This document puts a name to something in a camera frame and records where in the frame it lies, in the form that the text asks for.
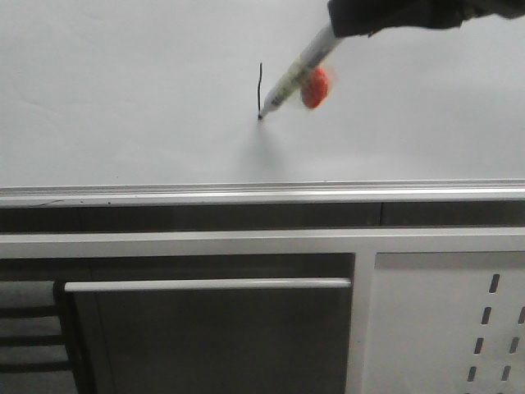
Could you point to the dark grey cabinet panel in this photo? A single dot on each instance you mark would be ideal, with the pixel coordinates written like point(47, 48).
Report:
point(267, 335)

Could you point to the red round magnet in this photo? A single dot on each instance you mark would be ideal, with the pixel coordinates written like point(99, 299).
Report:
point(315, 88)

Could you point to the black slatted chair back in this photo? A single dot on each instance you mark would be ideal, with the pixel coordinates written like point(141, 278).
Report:
point(34, 356)

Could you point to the white perforated metal panel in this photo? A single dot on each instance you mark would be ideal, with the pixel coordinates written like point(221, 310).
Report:
point(446, 323)

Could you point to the white whiteboard surface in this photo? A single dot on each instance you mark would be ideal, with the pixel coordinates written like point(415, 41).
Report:
point(106, 93)

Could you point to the aluminium whiteboard tray rail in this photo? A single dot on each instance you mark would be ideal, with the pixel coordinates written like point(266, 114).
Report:
point(263, 193)

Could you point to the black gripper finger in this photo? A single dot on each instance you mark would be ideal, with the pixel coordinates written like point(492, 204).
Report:
point(356, 17)

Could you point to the white whiteboard marker pen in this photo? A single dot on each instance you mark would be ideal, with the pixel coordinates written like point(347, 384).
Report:
point(324, 42)

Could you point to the white metal frame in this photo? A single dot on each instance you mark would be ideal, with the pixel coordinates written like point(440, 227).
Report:
point(364, 244)

